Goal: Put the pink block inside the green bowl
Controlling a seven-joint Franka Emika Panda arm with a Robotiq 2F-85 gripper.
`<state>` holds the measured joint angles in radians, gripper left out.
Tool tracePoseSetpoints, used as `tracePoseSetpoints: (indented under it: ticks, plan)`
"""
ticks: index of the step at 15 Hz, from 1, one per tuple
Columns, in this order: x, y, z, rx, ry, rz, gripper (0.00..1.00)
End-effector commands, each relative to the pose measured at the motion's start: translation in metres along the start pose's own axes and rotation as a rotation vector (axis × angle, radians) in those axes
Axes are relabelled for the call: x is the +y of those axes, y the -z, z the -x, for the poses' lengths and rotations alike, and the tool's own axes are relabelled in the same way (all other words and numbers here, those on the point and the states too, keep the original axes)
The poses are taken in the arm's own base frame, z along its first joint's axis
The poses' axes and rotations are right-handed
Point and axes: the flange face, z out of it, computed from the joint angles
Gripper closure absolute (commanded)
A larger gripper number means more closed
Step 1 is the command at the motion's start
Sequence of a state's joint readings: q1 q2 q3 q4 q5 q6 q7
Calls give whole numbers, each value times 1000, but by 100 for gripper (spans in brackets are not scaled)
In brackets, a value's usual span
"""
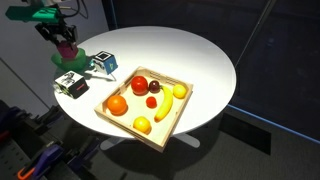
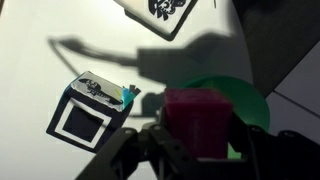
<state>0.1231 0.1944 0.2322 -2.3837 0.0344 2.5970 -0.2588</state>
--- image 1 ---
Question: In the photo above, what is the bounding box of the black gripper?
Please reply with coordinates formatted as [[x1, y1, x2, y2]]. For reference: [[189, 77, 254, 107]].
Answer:
[[34, 21, 78, 46]]

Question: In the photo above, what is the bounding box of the pink block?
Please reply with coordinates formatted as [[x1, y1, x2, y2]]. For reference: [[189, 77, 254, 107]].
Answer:
[[56, 41, 80, 60]]

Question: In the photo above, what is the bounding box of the green bowl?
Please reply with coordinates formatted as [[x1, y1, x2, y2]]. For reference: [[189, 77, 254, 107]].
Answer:
[[50, 47, 88, 73]]

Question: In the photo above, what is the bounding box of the cube with zebra print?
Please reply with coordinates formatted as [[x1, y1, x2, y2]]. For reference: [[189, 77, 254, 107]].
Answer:
[[53, 70, 90, 100]]

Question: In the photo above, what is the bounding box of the cube with black square print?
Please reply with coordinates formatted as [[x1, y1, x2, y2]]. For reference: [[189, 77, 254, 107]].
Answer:
[[91, 50, 119, 76]]

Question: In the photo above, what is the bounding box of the blue window mullion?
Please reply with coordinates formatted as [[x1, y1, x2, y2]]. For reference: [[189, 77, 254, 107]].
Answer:
[[101, 0, 118, 32]]

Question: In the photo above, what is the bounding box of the orange fruit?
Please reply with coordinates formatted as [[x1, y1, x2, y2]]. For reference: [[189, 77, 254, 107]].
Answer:
[[106, 94, 129, 117]]

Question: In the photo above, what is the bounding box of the red tomato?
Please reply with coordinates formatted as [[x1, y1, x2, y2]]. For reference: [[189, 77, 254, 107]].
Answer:
[[130, 75, 149, 96]]

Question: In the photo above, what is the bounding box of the dark plum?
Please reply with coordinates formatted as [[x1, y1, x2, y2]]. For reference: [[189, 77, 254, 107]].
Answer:
[[148, 80, 161, 94]]

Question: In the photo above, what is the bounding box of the small red fruit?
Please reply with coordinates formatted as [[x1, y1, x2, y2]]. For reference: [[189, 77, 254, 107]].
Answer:
[[145, 96, 158, 109]]

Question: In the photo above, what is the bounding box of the yellow-orange round fruit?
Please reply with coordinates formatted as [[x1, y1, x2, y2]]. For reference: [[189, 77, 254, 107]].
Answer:
[[132, 115, 152, 134]]

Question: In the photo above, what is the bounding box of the yellow banana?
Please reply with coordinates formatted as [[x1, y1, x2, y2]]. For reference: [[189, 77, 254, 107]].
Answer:
[[153, 85, 175, 123]]

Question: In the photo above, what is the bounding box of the yellow lemon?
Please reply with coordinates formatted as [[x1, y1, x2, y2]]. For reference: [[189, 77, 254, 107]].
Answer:
[[172, 83, 188, 100]]

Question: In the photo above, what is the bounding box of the black perforated mounting board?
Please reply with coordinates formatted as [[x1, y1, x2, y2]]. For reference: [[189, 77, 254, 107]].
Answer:
[[0, 134, 33, 180]]

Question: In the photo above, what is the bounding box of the wooden tray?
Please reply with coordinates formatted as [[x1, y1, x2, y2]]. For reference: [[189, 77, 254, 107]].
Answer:
[[93, 65, 194, 153]]

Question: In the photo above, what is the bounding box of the dark slanted pole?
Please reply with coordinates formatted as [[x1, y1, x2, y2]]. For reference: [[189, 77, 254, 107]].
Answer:
[[234, 0, 278, 68]]

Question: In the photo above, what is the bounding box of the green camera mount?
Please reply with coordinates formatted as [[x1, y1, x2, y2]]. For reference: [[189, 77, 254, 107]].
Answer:
[[5, 5, 62, 24]]

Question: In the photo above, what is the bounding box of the blue floor rail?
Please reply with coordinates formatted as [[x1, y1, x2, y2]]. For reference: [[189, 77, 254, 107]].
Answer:
[[227, 103, 320, 145]]

